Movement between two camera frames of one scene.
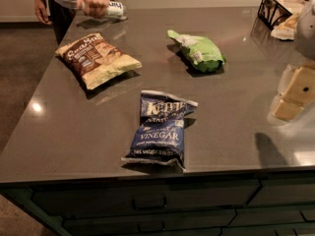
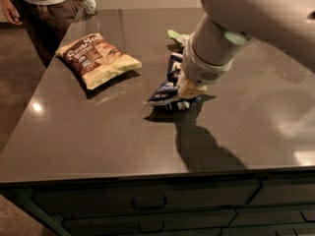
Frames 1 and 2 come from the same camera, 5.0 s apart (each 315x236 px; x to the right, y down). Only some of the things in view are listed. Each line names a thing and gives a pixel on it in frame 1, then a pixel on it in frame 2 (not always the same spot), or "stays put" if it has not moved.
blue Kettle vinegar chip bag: (158, 136) → (166, 93)
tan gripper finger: (299, 84) → (200, 73)
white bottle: (116, 9) → (89, 5)
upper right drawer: (284, 191) stays put
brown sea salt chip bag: (94, 60) stays put
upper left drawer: (83, 200) stays put
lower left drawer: (208, 223) stays put
